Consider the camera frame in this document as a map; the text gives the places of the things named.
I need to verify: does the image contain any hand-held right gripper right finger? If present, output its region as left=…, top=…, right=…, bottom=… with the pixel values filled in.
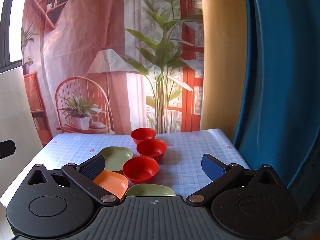
left=185, top=153, right=288, bottom=207

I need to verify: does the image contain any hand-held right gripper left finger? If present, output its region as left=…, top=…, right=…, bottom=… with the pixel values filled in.
left=26, top=154, right=122, bottom=207

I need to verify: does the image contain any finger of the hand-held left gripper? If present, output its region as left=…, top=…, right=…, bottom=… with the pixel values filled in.
left=0, top=139, right=16, bottom=159

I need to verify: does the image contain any red bowl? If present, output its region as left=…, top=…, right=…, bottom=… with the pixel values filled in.
left=136, top=139, right=167, bottom=164
left=122, top=156, right=159, bottom=184
left=130, top=127, right=157, bottom=145

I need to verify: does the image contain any orange plate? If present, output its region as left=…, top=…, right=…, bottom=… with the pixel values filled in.
left=92, top=169, right=129, bottom=200

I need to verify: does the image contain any green plate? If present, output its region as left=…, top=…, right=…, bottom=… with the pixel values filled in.
left=124, top=184, right=177, bottom=197
left=97, top=146, right=134, bottom=173

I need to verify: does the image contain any blue plaid tablecloth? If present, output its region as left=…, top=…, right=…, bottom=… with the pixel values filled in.
left=0, top=128, right=251, bottom=207

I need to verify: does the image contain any white marbled panel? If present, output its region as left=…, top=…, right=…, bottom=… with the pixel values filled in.
left=0, top=66, right=53, bottom=200

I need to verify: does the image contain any blue curtain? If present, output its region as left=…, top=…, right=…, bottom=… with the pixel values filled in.
left=232, top=0, right=320, bottom=210

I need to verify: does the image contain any printed room backdrop cloth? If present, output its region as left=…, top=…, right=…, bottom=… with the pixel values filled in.
left=21, top=0, right=206, bottom=147

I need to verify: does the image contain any dark window frame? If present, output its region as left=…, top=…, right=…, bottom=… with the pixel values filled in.
left=0, top=0, right=25, bottom=67

